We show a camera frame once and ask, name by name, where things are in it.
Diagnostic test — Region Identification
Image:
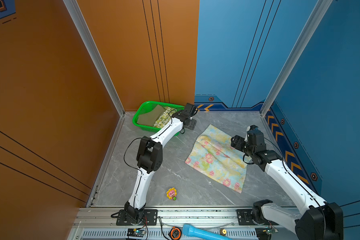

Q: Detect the green plastic basket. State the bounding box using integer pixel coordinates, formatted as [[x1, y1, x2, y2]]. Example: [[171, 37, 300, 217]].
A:
[[133, 101, 184, 133]]

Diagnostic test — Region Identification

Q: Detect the pastel floral skirt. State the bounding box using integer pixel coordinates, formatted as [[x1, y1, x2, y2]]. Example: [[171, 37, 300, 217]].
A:
[[185, 125, 249, 194]]

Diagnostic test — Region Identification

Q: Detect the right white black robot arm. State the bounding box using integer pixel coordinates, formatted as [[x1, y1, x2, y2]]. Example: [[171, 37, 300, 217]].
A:
[[231, 125, 344, 240]]

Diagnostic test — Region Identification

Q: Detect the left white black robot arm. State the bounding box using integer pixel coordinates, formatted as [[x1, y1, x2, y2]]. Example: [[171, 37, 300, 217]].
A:
[[123, 103, 199, 225]]

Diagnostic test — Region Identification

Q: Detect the yellow green patterned skirt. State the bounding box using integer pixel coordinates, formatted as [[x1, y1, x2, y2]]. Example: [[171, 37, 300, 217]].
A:
[[153, 107, 178, 129]]

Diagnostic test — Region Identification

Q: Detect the olive green folded skirt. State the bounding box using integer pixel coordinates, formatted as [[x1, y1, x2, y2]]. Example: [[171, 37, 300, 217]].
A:
[[137, 105, 165, 127]]

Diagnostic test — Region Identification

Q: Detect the yellow flower toy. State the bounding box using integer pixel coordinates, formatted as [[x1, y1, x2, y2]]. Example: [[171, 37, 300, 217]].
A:
[[166, 188, 177, 201]]

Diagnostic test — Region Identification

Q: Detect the right green circuit board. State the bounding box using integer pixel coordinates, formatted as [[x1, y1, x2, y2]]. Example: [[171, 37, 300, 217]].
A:
[[263, 228, 279, 235]]

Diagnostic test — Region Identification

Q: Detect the green circuit board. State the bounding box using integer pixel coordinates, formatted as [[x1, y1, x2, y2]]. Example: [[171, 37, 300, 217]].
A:
[[263, 228, 279, 235], [126, 228, 147, 240]]

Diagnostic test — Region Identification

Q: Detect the blue cylindrical flashlight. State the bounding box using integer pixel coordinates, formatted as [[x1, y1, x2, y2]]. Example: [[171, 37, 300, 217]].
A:
[[183, 224, 231, 240]]

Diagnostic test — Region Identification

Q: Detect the orange black tape measure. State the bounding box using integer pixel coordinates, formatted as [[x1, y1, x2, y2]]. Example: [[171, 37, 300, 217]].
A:
[[168, 227, 182, 240]]

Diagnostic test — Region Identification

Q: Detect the left green circuit board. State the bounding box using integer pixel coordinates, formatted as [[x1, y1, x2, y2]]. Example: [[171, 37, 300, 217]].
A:
[[126, 228, 147, 240]]

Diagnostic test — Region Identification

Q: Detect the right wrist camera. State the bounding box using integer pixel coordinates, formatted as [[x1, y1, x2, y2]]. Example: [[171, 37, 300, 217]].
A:
[[247, 125, 258, 132]]

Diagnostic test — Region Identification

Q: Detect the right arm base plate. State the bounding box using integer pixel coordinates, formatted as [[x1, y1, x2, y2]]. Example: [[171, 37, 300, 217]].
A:
[[236, 209, 266, 226]]

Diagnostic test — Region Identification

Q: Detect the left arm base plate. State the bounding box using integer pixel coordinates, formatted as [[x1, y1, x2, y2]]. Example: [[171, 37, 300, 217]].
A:
[[116, 210, 158, 226]]

